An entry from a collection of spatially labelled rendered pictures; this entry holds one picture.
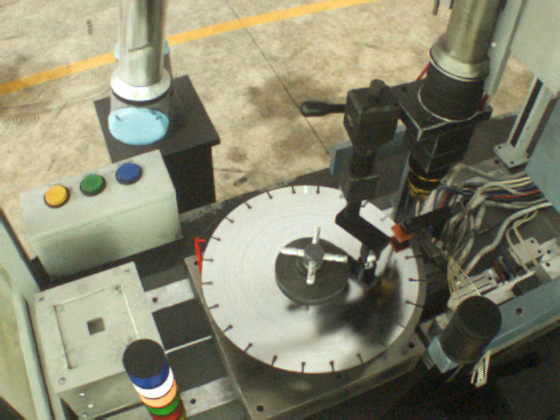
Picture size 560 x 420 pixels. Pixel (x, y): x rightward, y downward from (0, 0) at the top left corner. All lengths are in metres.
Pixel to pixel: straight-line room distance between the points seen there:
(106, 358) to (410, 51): 2.32
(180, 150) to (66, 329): 0.55
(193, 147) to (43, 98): 1.50
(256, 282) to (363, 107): 0.33
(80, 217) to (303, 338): 0.45
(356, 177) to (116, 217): 0.47
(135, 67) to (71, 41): 1.98
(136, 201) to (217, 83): 1.62
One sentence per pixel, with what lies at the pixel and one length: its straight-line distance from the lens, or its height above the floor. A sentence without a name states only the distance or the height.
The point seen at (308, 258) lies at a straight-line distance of 0.85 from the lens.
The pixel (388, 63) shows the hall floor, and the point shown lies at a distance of 2.82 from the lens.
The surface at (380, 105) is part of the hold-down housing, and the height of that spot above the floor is 1.25.
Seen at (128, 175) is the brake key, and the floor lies 0.91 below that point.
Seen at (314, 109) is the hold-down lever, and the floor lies 1.22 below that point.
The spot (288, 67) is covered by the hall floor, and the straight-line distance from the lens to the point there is 2.72.
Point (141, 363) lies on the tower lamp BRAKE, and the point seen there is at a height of 1.16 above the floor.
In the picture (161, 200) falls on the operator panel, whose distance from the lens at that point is 1.07.
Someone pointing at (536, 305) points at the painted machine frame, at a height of 1.05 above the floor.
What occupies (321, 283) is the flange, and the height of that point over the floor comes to 0.96.
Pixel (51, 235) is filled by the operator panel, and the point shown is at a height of 0.88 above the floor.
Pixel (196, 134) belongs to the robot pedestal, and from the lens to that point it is 1.36.
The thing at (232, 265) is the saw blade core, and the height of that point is 0.95.
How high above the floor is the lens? 1.72
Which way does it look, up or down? 53 degrees down
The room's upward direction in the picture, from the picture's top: 3 degrees clockwise
